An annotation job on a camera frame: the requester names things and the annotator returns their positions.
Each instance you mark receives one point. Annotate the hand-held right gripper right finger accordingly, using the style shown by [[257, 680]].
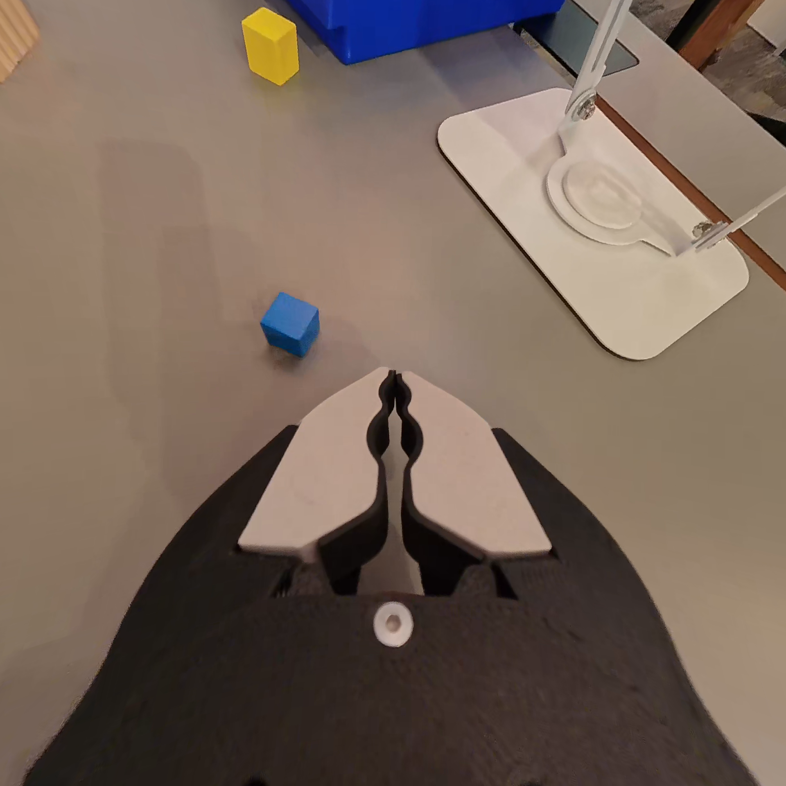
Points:
[[466, 479]]

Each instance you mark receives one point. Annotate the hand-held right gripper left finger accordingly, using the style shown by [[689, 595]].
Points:
[[319, 479]]

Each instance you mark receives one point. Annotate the blue cube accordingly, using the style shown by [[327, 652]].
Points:
[[288, 325]]

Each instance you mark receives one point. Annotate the yellow cube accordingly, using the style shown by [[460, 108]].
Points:
[[270, 46]]

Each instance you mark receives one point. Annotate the blue plastic bin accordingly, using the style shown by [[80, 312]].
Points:
[[399, 24]]

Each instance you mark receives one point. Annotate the wooden cube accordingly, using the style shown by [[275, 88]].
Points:
[[15, 37]]

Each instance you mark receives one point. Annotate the white desk stand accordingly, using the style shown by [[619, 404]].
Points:
[[522, 159]]

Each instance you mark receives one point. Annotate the wooden table leg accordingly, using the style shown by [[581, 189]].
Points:
[[718, 30]]

